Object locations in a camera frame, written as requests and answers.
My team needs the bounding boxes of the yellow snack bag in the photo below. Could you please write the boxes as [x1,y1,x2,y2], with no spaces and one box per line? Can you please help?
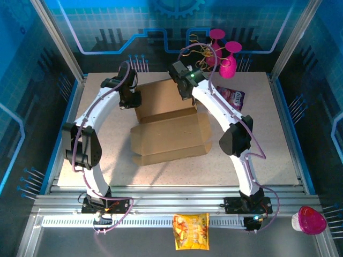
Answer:
[172,213,211,251]

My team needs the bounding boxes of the brown cardboard paper box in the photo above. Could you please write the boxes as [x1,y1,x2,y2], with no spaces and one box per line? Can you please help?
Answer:
[130,79,213,167]

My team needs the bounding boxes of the white slotted cable duct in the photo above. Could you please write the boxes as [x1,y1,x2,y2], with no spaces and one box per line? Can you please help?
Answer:
[41,215,247,228]

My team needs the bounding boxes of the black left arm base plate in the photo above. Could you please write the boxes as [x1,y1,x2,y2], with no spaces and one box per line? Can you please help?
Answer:
[81,196,134,215]

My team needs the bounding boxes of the purple candy bag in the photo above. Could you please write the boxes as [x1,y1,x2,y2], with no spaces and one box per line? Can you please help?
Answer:
[215,85,246,112]

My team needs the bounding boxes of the aluminium corner post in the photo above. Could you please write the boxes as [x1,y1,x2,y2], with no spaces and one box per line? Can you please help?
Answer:
[270,0,324,81]
[29,0,84,82]

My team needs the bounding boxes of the aluminium front frame rail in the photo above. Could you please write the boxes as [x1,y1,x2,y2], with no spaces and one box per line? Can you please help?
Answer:
[31,184,324,218]

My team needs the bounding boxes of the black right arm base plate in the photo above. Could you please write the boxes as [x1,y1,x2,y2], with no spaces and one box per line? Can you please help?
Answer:
[223,196,273,215]

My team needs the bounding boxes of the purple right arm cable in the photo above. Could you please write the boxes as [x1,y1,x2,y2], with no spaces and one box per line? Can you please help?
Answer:
[178,42,281,234]

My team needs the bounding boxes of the gold wire glass rack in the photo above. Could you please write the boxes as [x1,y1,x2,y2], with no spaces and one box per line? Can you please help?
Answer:
[179,34,215,72]

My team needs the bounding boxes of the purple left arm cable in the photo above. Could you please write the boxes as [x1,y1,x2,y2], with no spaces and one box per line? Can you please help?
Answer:
[71,61,134,235]

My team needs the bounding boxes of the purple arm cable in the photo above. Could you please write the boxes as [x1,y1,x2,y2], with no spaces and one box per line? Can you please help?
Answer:
[71,61,134,235]
[178,42,281,234]

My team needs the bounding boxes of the pink lidded plastic cup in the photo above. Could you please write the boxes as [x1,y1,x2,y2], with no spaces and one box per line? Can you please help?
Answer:
[291,205,327,236]

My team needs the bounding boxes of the aluminium side rail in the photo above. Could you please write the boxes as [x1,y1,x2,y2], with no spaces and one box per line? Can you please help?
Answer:
[50,74,88,188]
[267,72,309,194]

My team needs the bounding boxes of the pink wine glass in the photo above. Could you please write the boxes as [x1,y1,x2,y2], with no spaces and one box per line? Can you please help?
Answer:
[219,41,243,80]
[205,28,227,67]

